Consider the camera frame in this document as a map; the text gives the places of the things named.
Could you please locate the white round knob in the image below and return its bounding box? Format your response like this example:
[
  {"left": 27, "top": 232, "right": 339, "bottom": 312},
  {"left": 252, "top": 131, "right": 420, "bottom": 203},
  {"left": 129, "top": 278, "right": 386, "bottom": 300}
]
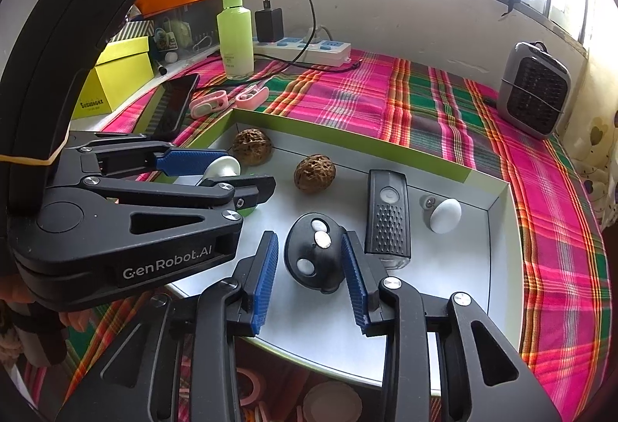
[{"left": 421, "top": 196, "right": 463, "bottom": 235}]

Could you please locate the yellow shoe box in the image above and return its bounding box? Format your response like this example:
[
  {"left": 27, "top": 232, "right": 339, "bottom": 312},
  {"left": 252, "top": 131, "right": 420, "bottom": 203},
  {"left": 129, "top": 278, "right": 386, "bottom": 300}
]
[{"left": 71, "top": 37, "right": 154, "bottom": 119}]

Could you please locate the grey small heater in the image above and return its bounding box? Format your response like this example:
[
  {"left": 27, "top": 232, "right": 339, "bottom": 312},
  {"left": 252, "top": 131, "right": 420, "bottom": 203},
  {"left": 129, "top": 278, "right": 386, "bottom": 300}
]
[{"left": 496, "top": 41, "right": 571, "bottom": 140}]

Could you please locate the white power strip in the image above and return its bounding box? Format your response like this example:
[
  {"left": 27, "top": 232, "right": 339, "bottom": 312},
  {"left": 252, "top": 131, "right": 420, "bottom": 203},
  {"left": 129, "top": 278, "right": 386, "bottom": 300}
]
[{"left": 253, "top": 37, "right": 352, "bottom": 67}]

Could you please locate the green lotion bottle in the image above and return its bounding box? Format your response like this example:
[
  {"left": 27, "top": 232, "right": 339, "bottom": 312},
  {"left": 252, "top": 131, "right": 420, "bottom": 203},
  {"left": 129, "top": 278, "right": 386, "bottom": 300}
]
[{"left": 217, "top": 0, "right": 253, "bottom": 80}]

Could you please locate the pink flat clip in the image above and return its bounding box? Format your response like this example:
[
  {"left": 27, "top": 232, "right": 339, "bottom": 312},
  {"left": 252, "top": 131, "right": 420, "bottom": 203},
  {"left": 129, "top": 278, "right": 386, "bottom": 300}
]
[{"left": 190, "top": 90, "right": 229, "bottom": 119}]

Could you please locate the pink ring clip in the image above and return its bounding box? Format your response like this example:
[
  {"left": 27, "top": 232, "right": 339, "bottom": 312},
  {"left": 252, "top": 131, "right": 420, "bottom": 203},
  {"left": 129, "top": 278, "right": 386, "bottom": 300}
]
[{"left": 236, "top": 368, "right": 267, "bottom": 407}]

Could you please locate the left hand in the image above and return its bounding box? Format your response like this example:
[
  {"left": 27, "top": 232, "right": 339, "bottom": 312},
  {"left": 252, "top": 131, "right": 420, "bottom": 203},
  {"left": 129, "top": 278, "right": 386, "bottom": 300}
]
[{"left": 0, "top": 275, "right": 98, "bottom": 333}]

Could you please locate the black smartphone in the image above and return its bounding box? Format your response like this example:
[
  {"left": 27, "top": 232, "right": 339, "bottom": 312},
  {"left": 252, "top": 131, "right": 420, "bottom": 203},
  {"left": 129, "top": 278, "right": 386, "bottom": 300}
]
[{"left": 134, "top": 73, "right": 199, "bottom": 141}]

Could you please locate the pink green plaid cloth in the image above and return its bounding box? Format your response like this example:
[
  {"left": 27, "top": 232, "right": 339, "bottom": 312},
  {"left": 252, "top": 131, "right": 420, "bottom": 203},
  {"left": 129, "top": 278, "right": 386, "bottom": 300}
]
[{"left": 62, "top": 46, "right": 612, "bottom": 422}]

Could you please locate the black bike light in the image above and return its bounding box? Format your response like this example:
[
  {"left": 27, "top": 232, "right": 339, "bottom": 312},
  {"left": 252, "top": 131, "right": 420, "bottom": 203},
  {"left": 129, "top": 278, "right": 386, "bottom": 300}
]
[{"left": 365, "top": 169, "right": 412, "bottom": 270}]

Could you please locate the black charger plug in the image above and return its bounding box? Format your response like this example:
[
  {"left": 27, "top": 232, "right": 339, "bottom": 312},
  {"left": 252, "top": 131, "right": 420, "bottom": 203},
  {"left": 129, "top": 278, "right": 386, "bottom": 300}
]
[{"left": 255, "top": 7, "right": 284, "bottom": 43}]

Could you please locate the black oval key fob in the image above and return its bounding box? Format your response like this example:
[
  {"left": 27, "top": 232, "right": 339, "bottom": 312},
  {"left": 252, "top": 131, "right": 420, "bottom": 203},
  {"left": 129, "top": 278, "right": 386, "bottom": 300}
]
[{"left": 284, "top": 213, "right": 345, "bottom": 294}]

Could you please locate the green white spool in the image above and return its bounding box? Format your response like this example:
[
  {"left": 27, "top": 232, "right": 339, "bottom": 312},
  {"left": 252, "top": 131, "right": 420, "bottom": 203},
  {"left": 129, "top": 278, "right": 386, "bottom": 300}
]
[{"left": 196, "top": 155, "right": 256, "bottom": 217}]

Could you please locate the black charger cable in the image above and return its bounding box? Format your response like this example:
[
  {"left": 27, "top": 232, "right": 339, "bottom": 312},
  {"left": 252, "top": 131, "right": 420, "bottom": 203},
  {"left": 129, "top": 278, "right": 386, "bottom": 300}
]
[{"left": 206, "top": 0, "right": 364, "bottom": 87}]

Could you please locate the green white cardboard tray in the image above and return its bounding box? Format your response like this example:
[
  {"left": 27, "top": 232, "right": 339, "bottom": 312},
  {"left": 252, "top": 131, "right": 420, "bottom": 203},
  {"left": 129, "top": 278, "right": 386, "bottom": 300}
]
[{"left": 183, "top": 109, "right": 524, "bottom": 385}]

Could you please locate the heart pattern curtain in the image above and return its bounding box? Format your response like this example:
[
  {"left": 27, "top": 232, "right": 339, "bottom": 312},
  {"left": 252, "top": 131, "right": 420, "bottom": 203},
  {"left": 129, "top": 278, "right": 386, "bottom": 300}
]
[{"left": 560, "top": 59, "right": 617, "bottom": 230}]

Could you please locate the brown walnut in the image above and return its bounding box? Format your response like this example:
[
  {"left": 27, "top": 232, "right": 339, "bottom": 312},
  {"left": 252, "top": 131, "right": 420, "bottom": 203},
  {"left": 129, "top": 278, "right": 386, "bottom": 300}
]
[
  {"left": 231, "top": 128, "right": 272, "bottom": 167},
  {"left": 293, "top": 154, "right": 336, "bottom": 195}
]

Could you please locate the striped green white box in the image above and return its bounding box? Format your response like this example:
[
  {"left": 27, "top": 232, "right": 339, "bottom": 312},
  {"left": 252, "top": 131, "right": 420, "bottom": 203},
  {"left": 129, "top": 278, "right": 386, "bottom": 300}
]
[{"left": 108, "top": 19, "right": 155, "bottom": 43}]

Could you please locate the small clear round container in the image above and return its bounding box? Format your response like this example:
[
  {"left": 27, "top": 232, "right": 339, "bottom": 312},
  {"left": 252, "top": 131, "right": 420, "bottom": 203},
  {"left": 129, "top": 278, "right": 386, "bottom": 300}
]
[{"left": 303, "top": 381, "right": 362, "bottom": 422}]

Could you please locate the pink open clip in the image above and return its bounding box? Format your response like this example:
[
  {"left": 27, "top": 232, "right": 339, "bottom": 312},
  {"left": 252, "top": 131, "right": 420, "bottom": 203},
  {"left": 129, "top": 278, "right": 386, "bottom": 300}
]
[{"left": 234, "top": 83, "right": 269, "bottom": 111}]

